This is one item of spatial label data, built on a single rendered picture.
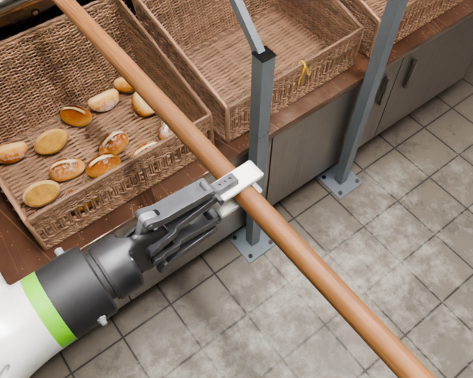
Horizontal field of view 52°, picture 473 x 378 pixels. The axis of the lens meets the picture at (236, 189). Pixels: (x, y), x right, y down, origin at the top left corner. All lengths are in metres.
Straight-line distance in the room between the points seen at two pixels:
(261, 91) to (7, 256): 0.78
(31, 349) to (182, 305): 1.30
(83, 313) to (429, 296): 1.57
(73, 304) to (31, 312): 0.04
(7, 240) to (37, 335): 0.86
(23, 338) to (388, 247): 1.63
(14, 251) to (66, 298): 0.84
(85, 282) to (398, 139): 1.93
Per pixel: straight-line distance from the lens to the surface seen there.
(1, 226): 1.44
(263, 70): 1.16
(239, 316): 1.81
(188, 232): 0.63
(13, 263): 1.37
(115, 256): 0.57
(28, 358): 0.58
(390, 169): 2.21
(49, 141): 1.48
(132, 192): 1.35
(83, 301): 0.56
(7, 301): 0.58
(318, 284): 0.58
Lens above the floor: 1.72
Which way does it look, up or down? 57 degrees down
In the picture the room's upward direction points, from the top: straight up
